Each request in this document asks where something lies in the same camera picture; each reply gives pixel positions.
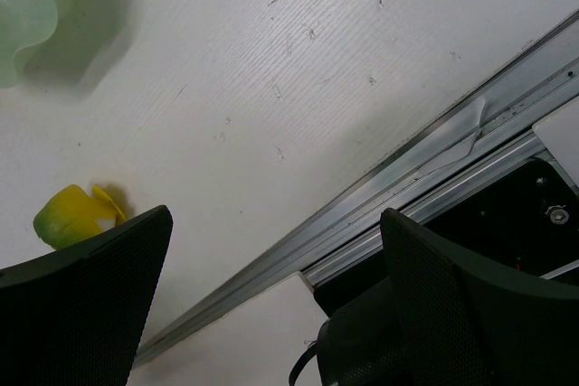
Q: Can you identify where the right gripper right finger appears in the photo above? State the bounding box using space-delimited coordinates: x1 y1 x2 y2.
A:
380 209 578 385

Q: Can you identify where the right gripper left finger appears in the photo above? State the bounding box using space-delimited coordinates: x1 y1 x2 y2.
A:
1 205 173 385

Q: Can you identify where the green yellow fake mango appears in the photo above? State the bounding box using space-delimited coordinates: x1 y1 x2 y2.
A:
33 184 127 250

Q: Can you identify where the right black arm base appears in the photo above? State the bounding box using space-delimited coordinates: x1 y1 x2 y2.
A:
289 157 579 386

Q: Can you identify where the green glass fruit bowl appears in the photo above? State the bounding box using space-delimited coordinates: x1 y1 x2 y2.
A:
1 0 57 89

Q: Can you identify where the front aluminium rail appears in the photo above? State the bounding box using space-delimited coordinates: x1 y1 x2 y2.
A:
135 14 578 365

